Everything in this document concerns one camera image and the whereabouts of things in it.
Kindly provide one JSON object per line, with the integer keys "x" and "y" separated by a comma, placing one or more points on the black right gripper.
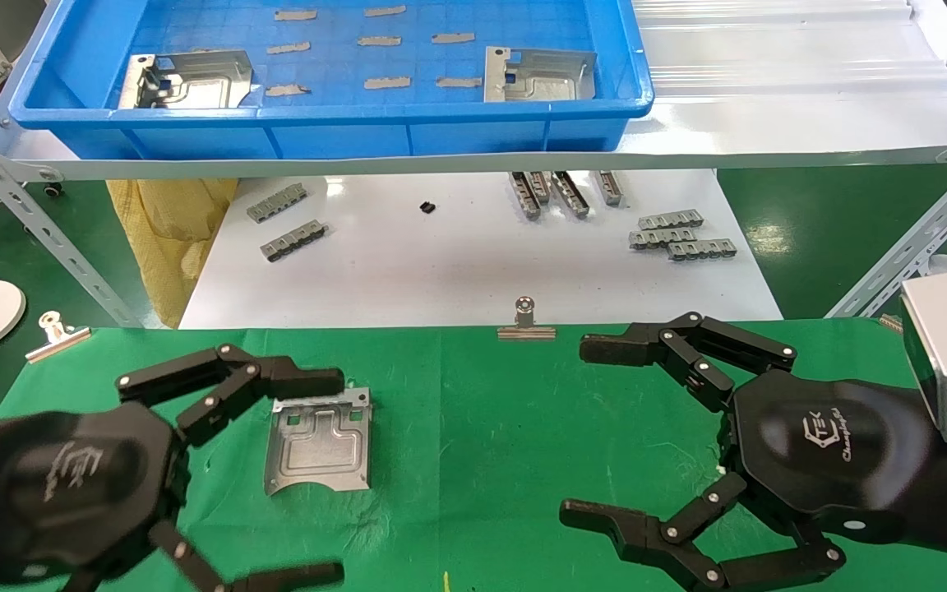
{"x": 827, "y": 444}

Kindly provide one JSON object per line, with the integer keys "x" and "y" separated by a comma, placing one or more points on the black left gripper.
{"x": 71, "y": 485}

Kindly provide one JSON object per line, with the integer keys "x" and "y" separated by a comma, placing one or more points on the stamped sheet metal part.
{"x": 194, "y": 82}
{"x": 317, "y": 452}
{"x": 539, "y": 78}

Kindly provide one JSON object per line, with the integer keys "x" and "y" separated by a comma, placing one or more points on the green cloth mat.
{"x": 482, "y": 427}

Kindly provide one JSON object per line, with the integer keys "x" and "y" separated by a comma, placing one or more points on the grey metal connector strip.
{"x": 276, "y": 202}
{"x": 524, "y": 196}
{"x": 609, "y": 187}
{"x": 671, "y": 219}
{"x": 540, "y": 186}
{"x": 293, "y": 240}
{"x": 570, "y": 193}
{"x": 702, "y": 249}
{"x": 658, "y": 238}

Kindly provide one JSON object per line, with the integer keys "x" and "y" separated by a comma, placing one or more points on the white flat board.
{"x": 441, "y": 263}

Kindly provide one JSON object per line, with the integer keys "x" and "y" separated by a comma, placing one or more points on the yellow woven bag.
{"x": 169, "y": 238}

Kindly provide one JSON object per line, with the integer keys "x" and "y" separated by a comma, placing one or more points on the white slotted-angle metal rack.
{"x": 441, "y": 163}

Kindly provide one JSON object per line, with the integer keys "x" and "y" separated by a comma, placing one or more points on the blue plastic bin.
{"x": 358, "y": 136}

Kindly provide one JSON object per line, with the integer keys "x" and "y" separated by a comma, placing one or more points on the grey tape strip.
{"x": 295, "y": 14}
{"x": 459, "y": 82}
{"x": 384, "y": 11}
{"x": 287, "y": 90}
{"x": 452, "y": 38}
{"x": 288, "y": 48}
{"x": 379, "y": 40}
{"x": 386, "y": 82}

